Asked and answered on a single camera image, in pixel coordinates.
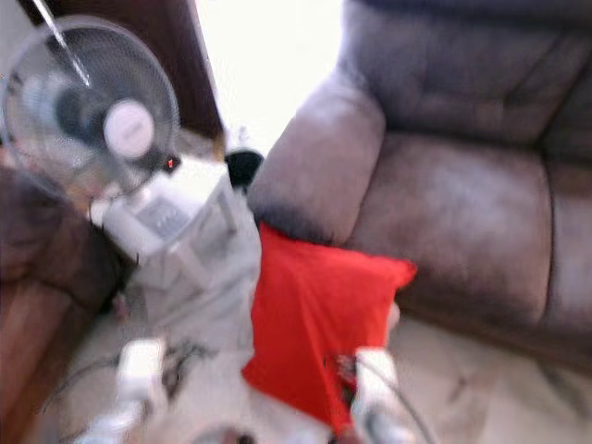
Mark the red pillow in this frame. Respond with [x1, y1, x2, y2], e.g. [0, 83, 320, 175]
[240, 220, 419, 436]

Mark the grey-brown fabric sofa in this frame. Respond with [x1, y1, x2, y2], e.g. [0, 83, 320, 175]
[245, 0, 592, 371]

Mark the white side table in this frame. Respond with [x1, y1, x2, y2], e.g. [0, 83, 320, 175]
[120, 162, 265, 357]

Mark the black and white appliance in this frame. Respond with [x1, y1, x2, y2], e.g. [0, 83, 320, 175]
[225, 129, 265, 191]

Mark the brown armchair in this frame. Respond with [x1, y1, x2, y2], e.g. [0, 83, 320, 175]
[0, 166, 130, 444]

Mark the white table fan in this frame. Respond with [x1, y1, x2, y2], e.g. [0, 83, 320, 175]
[2, 14, 232, 269]

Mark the thin silver rod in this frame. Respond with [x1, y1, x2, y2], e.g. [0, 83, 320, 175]
[32, 0, 93, 90]

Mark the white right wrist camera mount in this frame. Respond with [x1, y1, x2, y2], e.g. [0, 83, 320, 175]
[351, 347, 403, 417]

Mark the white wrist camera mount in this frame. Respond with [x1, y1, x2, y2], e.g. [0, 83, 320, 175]
[351, 347, 403, 417]
[118, 338, 169, 413]

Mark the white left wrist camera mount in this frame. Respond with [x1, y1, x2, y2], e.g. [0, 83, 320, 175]
[118, 338, 169, 413]

